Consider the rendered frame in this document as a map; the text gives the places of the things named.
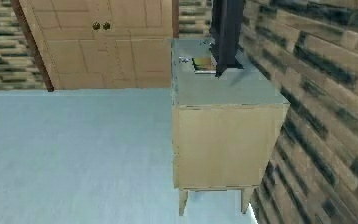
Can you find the small white black object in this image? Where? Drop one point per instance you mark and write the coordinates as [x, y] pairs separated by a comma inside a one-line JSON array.
[[183, 60]]

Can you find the orange yellow book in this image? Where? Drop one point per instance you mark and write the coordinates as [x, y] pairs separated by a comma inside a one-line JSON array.
[[203, 63]]

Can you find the tan chest with grey top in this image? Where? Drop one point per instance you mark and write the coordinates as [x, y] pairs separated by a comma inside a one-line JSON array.
[[225, 143]]

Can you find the light wooden room door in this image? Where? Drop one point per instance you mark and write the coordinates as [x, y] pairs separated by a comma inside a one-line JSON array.
[[113, 56]]

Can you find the round brass door knob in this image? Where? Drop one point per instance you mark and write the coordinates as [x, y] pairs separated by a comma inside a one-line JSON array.
[[96, 26], [106, 26]]

